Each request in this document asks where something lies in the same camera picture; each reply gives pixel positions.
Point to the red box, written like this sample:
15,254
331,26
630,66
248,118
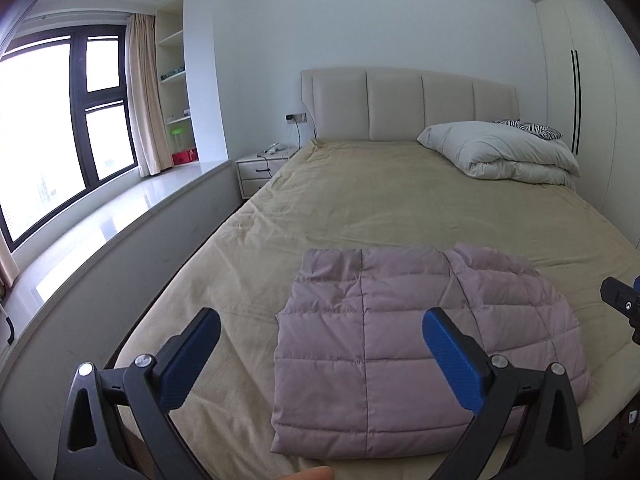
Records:
182,158

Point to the white wardrobe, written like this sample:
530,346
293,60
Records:
595,110

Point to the zebra print pillow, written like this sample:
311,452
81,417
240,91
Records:
537,131

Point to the white nightstand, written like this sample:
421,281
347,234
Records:
252,175

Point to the purple padded hooded jacket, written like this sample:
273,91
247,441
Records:
380,350

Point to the wall socket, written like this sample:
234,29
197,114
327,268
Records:
295,117

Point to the white wall shelf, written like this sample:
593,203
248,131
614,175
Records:
175,60

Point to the person's left hand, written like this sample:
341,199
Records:
315,474

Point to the white window sill platform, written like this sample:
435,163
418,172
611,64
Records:
125,210

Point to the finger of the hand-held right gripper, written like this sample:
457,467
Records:
620,300

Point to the black framed window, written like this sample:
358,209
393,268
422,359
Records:
60,125

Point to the small white remote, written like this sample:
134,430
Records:
272,150

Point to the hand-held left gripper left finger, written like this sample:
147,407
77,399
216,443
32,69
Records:
192,355

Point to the cream padded headboard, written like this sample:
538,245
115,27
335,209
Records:
395,105

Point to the folded white duvet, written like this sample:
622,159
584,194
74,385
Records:
500,155

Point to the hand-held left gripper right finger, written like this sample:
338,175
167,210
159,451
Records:
452,355

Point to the beige curtain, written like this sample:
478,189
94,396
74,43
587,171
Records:
147,95

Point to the green container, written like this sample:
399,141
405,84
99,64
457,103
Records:
178,140

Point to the bed with beige sheet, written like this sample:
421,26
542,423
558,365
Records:
375,200

